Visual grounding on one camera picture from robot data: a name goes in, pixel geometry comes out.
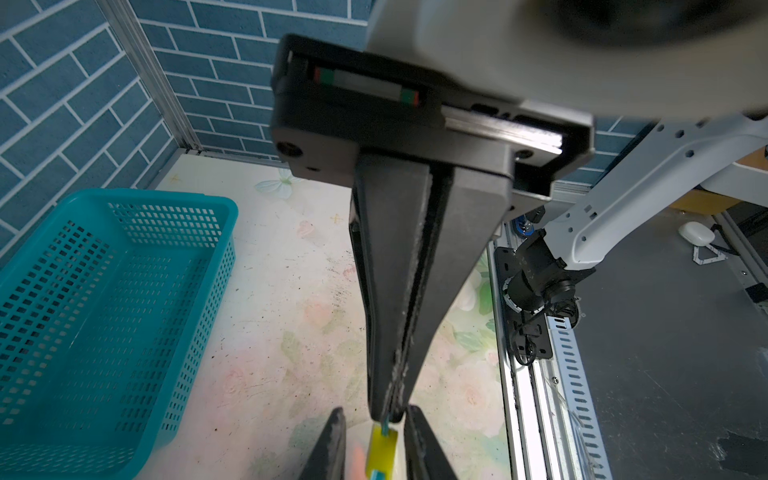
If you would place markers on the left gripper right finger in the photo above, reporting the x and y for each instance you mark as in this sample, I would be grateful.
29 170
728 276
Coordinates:
425 459

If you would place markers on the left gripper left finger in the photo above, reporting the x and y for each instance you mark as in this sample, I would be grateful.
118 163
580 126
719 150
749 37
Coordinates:
327 458

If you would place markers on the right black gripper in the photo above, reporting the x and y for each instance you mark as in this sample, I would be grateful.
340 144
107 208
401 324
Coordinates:
333 104

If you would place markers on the clear zip top bag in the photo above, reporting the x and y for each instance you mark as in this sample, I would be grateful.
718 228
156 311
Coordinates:
371 451

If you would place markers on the teal plastic basket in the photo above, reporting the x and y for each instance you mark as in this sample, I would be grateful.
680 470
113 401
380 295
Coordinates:
106 312

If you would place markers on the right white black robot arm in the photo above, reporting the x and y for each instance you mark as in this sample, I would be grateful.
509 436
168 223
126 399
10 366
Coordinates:
691 76

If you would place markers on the white round device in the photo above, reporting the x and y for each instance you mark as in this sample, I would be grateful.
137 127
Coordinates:
697 234

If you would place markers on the aluminium mounting rail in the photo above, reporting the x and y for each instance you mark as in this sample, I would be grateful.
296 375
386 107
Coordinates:
551 422

